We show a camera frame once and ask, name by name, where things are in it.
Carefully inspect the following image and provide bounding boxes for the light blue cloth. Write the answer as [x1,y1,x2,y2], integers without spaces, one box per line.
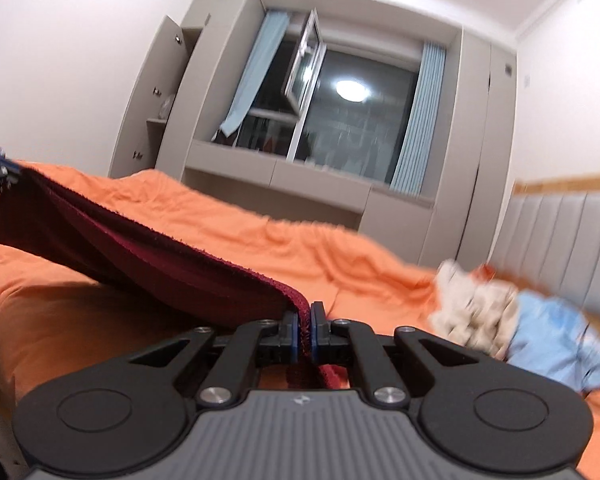
[502,292,600,393]

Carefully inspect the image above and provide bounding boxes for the long light blue curtain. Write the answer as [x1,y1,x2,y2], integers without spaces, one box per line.
[390,42,447,193]

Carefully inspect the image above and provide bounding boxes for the grey padded bed headboard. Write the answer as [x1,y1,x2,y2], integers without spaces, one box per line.
[485,172,600,321]

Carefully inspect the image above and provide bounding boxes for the large glass window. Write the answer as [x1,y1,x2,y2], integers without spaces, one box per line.
[212,7,431,186]

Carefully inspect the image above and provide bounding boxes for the grey built-in wardrobe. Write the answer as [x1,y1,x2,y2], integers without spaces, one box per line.
[107,0,521,266]

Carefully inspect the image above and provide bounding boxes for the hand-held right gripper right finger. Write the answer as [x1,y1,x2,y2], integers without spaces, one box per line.
[310,301,483,406]

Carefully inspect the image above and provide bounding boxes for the short light blue curtain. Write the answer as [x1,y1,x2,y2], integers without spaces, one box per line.
[219,10,291,136]

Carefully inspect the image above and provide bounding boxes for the dark red sweater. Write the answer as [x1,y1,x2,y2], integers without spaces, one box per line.
[0,162,341,391]

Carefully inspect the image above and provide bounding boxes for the beige crumpled clothes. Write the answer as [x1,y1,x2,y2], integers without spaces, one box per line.
[427,260,523,361]

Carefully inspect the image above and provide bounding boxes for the open window sash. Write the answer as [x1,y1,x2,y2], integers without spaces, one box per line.
[284,8,327,116]

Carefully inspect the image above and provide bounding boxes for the orange duvet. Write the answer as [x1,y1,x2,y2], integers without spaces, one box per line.
[0,162,600,480]

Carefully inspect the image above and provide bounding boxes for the open grey wardrobe door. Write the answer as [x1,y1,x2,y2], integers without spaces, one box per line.
[109,15,196,178]

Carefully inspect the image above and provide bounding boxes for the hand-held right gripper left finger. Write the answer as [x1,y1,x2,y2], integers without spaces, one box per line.
[127,310,301,406]

